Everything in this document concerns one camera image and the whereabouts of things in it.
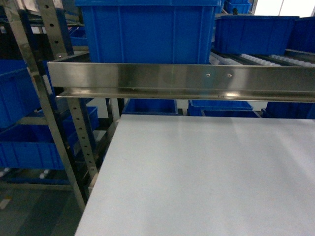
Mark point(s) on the blue bin below shelf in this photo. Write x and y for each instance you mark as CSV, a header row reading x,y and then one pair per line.
x,y
164,107

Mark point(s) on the large blue bin left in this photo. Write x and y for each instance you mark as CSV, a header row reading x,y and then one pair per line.
x,y
149,31

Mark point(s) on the large blue bin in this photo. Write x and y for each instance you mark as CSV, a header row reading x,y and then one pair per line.
x,y
302,37
149,31

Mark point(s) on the white roller track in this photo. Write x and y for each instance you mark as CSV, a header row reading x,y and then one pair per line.
x,y
259,61

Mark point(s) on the small blue bin centre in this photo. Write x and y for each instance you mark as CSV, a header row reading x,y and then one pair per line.
x,y
253,35

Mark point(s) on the blue bin on side rack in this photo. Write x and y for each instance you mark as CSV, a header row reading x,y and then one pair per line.
x,y
32,146

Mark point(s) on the large blue bin right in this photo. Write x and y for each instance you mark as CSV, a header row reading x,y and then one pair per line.
x,y
302,37

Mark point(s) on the stainless steel shelf rail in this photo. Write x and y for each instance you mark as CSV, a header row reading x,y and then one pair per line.
x,y
177,81

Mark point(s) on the steel rack upright post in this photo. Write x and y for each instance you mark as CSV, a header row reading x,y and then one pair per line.
x,y
20,25

